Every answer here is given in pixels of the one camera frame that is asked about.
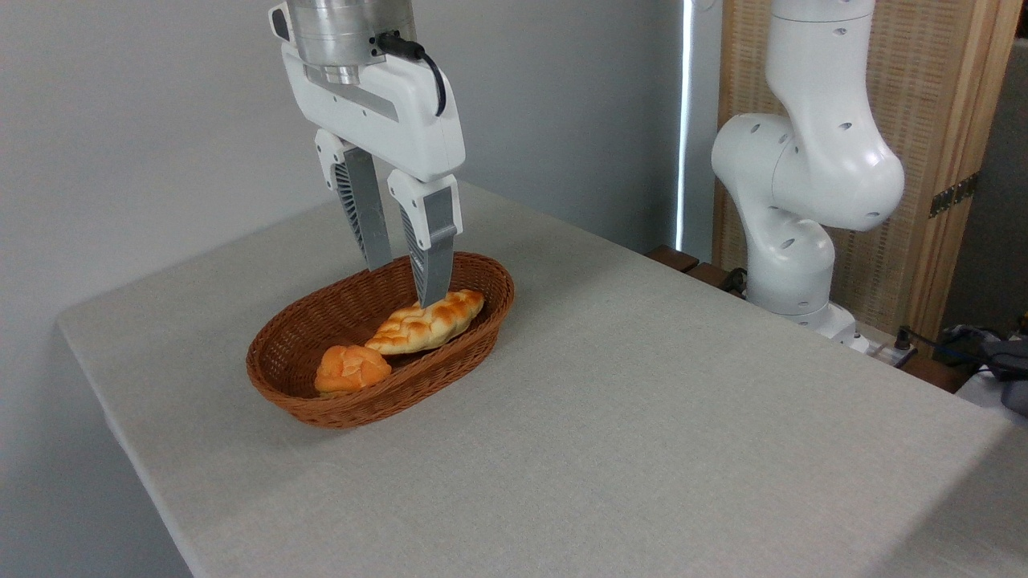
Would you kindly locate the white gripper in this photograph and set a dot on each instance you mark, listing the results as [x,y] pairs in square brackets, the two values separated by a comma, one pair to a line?
[401,104]

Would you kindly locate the long braided bread loaf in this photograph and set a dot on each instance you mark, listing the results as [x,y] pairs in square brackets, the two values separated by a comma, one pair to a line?
[426,325]

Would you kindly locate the black connector by robot base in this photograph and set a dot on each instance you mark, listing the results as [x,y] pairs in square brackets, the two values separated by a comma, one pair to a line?
[734,281]

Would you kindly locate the round orange bread roll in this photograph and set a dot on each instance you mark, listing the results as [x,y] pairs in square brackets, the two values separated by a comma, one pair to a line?
[349,369]

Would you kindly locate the brown wicker oval basket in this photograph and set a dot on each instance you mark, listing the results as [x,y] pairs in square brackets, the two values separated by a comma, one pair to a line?
[401,397]

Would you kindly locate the dark brown wooden slat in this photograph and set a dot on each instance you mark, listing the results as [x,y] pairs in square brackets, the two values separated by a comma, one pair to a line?
[711,275]
[673,258]

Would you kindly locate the grey tablecloth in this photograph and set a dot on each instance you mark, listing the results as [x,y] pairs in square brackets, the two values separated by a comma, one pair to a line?
[683,441]

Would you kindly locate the white power strip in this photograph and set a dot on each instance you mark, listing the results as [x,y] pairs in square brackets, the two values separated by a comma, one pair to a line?
[879,349]

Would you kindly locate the wooden woven folding screen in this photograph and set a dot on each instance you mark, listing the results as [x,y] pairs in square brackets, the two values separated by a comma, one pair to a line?
[932,96]

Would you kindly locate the dark metal screen hinge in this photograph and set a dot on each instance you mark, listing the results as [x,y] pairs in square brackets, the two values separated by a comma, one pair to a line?
[953,195]

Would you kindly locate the dark grey bag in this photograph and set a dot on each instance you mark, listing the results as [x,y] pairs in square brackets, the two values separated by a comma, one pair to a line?
[992,353]

